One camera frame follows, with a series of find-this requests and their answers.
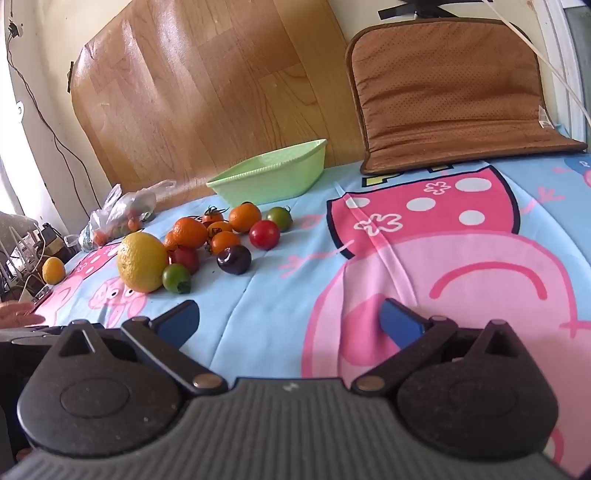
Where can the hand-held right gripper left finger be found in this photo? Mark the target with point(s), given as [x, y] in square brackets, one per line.
[178, 323]

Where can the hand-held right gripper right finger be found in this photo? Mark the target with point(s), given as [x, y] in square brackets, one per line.
[399, 325]

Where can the large yellow lemon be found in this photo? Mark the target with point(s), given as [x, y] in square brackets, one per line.
[141, 262]

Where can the tangerine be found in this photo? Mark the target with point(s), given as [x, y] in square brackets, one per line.
[245, 217]
[190, 232]

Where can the light green plastic basket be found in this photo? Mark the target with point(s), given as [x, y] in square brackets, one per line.
[270, 177]

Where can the person's left hand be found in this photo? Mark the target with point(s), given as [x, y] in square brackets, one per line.
[16, 314]

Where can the green tomato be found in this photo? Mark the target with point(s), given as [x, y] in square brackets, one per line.
[176, 278]
[280, 218]

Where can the dark purple tomato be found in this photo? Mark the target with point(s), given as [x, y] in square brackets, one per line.
[234, 260]

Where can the small yellow lemon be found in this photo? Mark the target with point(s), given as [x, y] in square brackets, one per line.
[53, 270]

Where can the orange tomato with dark sticker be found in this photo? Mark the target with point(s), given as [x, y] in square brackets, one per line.
[220, 228]

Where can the cartoon pig printed blanket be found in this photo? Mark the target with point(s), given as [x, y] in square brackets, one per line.
[295, 295]

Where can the small red tomato with stem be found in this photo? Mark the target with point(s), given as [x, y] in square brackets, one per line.
[212, 216]

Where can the dark box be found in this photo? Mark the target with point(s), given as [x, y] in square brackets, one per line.
[57, 242]

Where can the clear plastic bag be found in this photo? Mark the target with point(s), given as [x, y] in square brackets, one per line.
[115, 212]

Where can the wood-pattern vinyl sheet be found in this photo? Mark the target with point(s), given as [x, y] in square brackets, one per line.
[207, 87]

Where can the brown perforated seat cushion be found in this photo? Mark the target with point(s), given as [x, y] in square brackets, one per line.
[452, 87]

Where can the white window frame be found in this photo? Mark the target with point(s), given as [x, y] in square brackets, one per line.
[561, 60]

